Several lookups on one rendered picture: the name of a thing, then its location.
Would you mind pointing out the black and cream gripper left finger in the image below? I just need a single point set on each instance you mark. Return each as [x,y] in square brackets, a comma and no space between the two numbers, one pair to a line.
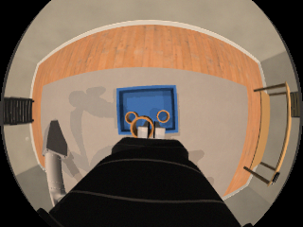
[144,131]

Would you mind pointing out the blue plastic tray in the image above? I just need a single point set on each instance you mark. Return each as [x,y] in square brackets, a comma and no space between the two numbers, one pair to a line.
[147,100]

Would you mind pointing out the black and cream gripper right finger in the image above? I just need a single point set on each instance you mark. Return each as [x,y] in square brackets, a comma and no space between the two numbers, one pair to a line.
[158,131]

